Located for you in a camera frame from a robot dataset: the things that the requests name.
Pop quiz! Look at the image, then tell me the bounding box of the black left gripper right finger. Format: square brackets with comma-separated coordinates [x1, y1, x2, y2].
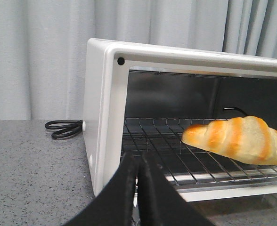
[138, 153, 213, 226]

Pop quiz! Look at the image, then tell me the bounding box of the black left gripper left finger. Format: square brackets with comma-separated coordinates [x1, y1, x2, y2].
[65, 154, 138, 226]

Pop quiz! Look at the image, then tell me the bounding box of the oven glass door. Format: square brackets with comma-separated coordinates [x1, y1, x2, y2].
[131, 186, 277, 226]

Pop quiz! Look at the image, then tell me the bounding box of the golden croissant bread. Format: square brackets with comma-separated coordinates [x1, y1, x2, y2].
[181, 116, 277, 165]

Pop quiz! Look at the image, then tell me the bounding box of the white Toshiba toaster oven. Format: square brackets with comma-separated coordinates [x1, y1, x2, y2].
[82, 39, 277, 194]

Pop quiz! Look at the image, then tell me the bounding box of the grey curtain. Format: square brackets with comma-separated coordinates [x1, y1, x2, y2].
[0, 0, 277, 120]

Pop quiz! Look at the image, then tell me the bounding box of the metal wire oven rack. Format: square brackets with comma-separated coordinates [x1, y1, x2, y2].
[121, 118, 277, 190]

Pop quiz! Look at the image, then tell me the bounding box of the black power cable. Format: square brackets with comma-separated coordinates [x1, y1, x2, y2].
[45, 120, 84, 140]

